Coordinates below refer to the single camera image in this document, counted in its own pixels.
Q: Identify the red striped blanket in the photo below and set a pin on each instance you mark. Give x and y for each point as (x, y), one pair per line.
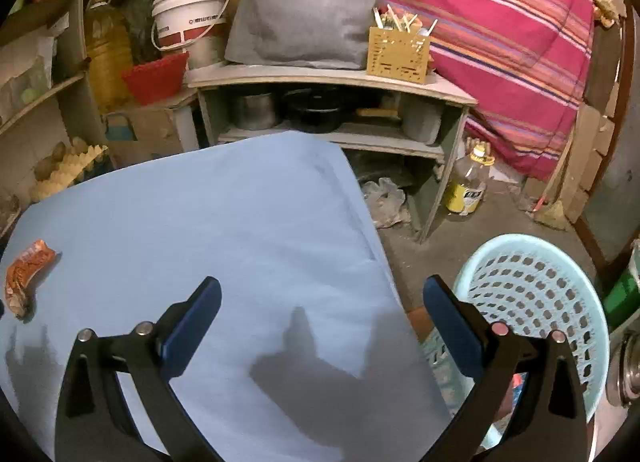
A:
(475, 17)

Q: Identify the yellow perforated utensil holder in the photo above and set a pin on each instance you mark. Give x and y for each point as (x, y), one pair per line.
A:
(397, 57)

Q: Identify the orange wrapper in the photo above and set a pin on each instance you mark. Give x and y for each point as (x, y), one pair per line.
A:
(30, 269)

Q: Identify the cardboard box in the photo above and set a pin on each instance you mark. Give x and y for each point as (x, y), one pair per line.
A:
(150, 130)

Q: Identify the light blue tablecloth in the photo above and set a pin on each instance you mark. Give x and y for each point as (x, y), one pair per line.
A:
(225, 222)

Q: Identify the grey pot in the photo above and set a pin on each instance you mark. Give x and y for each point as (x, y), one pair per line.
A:
(422, 120)

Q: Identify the grey low shelf unit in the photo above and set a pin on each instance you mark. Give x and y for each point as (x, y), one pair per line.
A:
(325, 77)

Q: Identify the white plastic bucket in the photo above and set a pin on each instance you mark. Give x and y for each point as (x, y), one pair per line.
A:
(187, 12)

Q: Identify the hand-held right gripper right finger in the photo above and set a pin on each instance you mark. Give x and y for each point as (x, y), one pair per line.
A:
(452, 329)

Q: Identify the green container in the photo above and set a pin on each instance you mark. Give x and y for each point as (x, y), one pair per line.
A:
(625, 292)

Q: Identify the light blue perforated basket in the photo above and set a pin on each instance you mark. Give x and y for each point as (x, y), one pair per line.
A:
(540, 282)

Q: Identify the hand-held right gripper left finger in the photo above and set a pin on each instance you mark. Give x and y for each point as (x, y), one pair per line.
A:
(192, 324)

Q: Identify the bundle of utensils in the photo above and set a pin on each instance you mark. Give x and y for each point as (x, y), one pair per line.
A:
(400, 20)

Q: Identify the red plastic basket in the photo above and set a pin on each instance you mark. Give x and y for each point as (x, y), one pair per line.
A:
(155, 80)

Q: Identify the steel vessel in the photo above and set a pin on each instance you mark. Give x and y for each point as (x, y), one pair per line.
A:
(627, 367)

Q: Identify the yellow egg tray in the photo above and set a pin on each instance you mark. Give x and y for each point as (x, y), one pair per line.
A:
(70, 172)

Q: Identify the crumpled plastic bag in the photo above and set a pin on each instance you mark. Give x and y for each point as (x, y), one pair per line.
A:
(384, 199)

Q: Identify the small steel pot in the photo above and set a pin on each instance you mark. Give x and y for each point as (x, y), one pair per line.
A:
(254, 111)

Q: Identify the black pan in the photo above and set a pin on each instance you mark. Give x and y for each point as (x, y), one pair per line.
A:
(312, 110)

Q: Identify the potato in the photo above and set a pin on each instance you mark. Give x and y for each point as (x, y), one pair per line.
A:
(50, 162)

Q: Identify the wooden shelf unit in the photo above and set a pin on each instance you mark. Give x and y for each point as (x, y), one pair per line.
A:
(70, 42)

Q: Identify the grey fabric bag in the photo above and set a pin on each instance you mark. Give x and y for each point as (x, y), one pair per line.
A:
(305, 12)

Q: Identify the broom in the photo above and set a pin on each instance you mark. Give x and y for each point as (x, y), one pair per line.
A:
(550, 212)

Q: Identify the yellow oil jug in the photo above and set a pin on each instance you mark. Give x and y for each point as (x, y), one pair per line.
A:
(107, 57)

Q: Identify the clear bottle yellow label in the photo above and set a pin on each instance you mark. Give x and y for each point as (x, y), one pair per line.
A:
(467, 189)

